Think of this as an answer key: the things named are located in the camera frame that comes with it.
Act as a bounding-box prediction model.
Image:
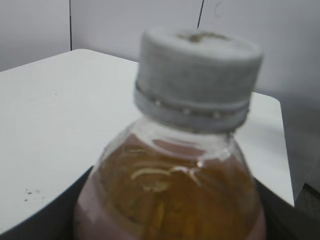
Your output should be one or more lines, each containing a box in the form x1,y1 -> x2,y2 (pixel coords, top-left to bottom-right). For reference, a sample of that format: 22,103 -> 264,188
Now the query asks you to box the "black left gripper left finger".
0,167 -> 93,240

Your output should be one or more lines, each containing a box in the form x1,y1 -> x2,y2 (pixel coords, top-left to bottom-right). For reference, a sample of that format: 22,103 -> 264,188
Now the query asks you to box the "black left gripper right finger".
255,179 -> 320,240

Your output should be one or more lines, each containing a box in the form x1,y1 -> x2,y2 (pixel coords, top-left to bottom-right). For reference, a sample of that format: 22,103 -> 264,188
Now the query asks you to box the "peach oolong tea bottle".
73,118 -> 267,240

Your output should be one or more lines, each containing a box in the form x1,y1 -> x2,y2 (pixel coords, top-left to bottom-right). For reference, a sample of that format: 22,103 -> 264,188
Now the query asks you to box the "grey bottle cap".
134,27 -> 263,133

